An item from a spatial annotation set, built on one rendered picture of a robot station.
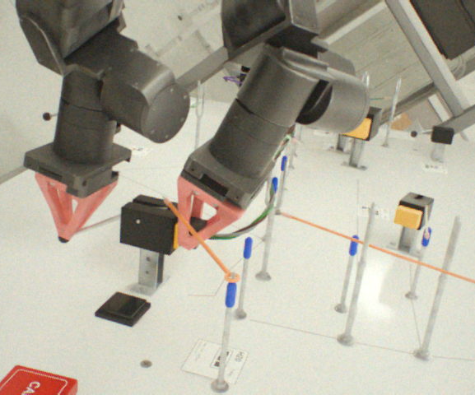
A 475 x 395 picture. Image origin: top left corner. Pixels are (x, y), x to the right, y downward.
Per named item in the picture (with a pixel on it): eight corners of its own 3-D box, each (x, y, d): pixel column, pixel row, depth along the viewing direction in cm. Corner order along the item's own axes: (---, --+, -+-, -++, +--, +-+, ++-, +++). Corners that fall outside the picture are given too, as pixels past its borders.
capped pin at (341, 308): (343, 315, 62) (359, 239, 59) (331, 309, 63) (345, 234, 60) (351, 309, 63) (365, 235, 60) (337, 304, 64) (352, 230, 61)
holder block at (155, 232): (137, 228, 64) (140, 193, 63) (186, 239, 63) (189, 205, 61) (118, 243, 61) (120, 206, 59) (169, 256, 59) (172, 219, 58)
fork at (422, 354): (432, 364, 56) (471, 225, 51) (412, 360, 56) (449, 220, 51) (431, 352, 58) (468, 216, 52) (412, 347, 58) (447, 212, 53)
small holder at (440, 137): (405, 150, 124) (412, 120, 122) (445, 156, 123) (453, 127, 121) (406, 156, 120) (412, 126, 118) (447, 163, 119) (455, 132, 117)
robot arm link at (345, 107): (217, 10, 57) (284, -36, 51) (298, 40, 65) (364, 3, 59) (231, 129, 54) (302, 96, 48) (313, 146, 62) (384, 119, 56)
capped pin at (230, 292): (210, 380, 50) (223, 267, 46) (228, 381, 50) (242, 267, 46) (211, 392, 49) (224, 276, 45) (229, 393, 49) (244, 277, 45)
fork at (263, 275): (252, 278, 67) (268, 158, 62) (257, 271, 69) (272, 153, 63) (269, 283, 67) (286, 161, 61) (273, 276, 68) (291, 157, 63)
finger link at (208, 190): (227, 245, 63) (271, 174, 59) (205, 276, 56) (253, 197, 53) (173, 211, 63) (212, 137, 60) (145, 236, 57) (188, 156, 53)
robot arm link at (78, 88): (102, 31, 60) (56, 30, 55) (152, 55, 57) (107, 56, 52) (91, 97, 63) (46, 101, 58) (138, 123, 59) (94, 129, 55)
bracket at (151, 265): (150, 271, 66) (152, 230, 64) (169, 277, 65) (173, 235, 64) (130, 290, 62) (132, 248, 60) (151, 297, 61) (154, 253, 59)
